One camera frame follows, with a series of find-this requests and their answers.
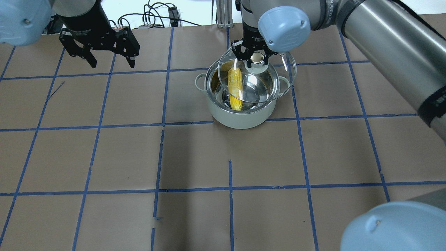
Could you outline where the yellow corn cob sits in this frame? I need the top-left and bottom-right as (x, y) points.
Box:
(228, 67), (243, 111)

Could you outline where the black cables bundle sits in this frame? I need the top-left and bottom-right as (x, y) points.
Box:
(108, 0), (202, 29)

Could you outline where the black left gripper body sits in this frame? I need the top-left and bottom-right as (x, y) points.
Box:
(57, 3), (115, 52)

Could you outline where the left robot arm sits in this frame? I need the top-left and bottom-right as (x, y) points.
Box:
(0, 0), (140, 68)

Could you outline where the pale green cooking pot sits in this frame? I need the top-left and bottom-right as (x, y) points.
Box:
(195, 60), (296, 130)

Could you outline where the glass pot lid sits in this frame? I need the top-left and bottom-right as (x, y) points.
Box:
(217, 48), (297, 103)

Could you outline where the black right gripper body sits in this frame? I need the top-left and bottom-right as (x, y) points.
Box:
(241, 23), (269, 52)

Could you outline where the black power adapter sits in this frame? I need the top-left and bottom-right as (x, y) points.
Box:
(168, 6), (180, 27)

